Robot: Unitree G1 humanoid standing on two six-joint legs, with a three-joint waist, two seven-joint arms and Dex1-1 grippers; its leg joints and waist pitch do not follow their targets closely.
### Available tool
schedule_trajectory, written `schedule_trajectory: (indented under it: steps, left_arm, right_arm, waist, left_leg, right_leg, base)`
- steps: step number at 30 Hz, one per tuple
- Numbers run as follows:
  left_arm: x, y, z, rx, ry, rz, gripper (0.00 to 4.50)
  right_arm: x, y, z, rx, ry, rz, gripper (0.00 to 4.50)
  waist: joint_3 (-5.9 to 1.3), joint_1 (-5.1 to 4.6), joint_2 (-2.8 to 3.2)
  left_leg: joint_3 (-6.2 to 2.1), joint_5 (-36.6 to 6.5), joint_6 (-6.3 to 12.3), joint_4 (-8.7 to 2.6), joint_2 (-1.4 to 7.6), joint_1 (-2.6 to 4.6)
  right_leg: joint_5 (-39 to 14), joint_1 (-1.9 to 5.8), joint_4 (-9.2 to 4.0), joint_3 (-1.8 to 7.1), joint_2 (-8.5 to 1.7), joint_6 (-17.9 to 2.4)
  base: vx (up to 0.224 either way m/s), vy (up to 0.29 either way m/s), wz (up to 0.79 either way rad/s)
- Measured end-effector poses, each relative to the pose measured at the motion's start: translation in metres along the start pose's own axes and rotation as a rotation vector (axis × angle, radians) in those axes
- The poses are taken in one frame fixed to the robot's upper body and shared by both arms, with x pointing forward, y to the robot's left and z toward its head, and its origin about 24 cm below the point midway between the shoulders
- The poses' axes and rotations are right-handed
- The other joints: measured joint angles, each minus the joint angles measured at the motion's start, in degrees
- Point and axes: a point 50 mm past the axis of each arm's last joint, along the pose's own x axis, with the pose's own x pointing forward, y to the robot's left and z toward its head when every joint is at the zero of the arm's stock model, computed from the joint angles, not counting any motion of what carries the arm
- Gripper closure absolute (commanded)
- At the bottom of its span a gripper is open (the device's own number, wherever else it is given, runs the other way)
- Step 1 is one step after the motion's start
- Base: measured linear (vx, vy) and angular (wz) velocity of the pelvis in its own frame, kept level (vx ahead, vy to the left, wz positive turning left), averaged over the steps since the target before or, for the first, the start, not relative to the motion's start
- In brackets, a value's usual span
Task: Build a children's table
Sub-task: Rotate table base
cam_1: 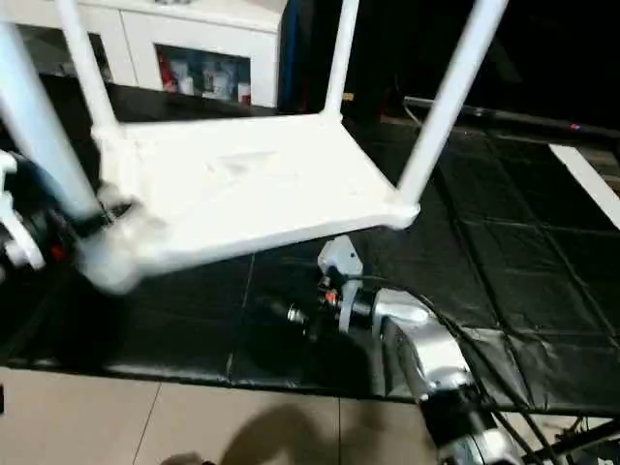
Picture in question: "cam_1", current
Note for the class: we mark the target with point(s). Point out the white plastic table leg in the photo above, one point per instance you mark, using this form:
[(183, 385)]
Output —
[(87, 68), (341, 58), (450, 107), (39, 126)]

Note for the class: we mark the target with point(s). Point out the white plastic table top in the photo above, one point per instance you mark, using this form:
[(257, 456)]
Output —
[(252, 184)]

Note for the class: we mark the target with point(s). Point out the black mat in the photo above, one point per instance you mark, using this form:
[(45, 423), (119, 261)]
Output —
[(504, 271)]

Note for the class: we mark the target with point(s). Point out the white glass-door cabinet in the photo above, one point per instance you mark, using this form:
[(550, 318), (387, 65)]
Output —
[(165, 44)]

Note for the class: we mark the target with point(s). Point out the white flat strip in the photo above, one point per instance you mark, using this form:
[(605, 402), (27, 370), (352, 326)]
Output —
[(586, 184)]

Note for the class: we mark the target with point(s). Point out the black cabinet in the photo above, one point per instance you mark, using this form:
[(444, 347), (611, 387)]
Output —
[(397, 44)]

